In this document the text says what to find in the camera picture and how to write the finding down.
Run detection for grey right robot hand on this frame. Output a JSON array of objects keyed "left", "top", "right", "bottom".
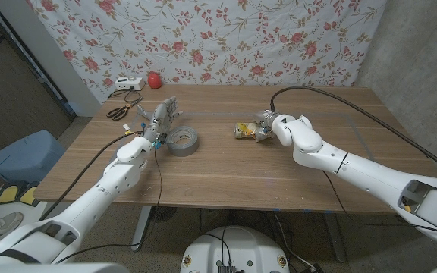
[{"left": 254, "top": 109, "right": 280, "bottom": 143}]

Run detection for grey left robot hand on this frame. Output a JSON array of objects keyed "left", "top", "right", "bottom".
[{"left": 142, "top": 96, "right": 184, "bottom": 147}]

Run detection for grey duct tape roll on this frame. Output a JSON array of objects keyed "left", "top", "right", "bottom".
[{"left": 165, "top": 125, "right": 200, "bottom": 158}]

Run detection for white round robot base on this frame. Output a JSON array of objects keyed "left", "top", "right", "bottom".
[{"left": 180, "top": 225, "right": 291, "bottom": 273}]

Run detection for black orange scissors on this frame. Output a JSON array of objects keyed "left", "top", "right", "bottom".
[{"left": 106, "top": 99, "right": 143, "bottom": 122}]

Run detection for red round object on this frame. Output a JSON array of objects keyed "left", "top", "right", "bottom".
[{"left": 146, "top": 72, "right": 163, "bottom": 90}]

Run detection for white power strip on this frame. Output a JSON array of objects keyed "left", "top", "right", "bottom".
[{"left": 114, "top": 77, "right": 146, "bottom": 92}]

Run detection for floral backdrop cloth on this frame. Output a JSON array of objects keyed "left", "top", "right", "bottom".
[{"left": 27, "top": 0, "right": 388, "bottom": 104}]

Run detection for grey table leg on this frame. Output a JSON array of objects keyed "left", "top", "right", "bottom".
[
  {"left": 130, "top": 206, "right": 153, "bottom": 252},
  {"left": 323, "top": 212, "right": 347, "bottom": 263}
]

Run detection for blue padded stool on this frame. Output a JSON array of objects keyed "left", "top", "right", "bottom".
[{"left": 0, "top": 129, "right": 67, "bottom": 184}]

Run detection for yellow black foot pedal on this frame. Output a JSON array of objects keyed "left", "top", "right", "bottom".
[
  {"left": 0, "top": 183, "right": 22, "bottom": 206},
  {"left": 17, "top": 181, "right": 41, "bottom": 208}
]

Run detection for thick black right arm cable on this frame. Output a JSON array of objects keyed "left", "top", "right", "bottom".
[{"left": 269, "top": 86, "right": 437, "bottom": 182}]

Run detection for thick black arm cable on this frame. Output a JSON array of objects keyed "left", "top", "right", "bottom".
[
  {"left": 38, "top": 130, "right": 146, "bottom": 221},
  {"left": 269, "top": 86, "right": 437, "bottom": 182}
]

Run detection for black power strip cable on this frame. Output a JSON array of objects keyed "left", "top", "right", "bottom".
[{"left": 107, "top": 87, "right": 143, "bottom": 105}]

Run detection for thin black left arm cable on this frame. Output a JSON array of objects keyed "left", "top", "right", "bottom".
[{"left": 53, "top": 146, "right": 165, "bottom": 265}]

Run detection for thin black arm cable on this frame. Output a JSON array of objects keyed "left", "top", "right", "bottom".
[
  {"left": 321, "top": 169, "right": 437, "bottom": 238},
  {"left": 53, "top": 146, "right": 165, "bottom": 265}
]

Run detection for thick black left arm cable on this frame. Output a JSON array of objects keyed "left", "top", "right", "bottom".
[{"left": 38, "top": 130, "right": 146, "bottom": 221}]

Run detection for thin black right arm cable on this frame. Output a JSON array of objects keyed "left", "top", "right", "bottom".
[{"left": 321, "top": 169, "right": 437, "bottom": 238}]

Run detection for white floor cable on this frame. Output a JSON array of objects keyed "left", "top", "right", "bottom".
[{"left": 273, "top": 212, "right": 318, "bottom": 272}]

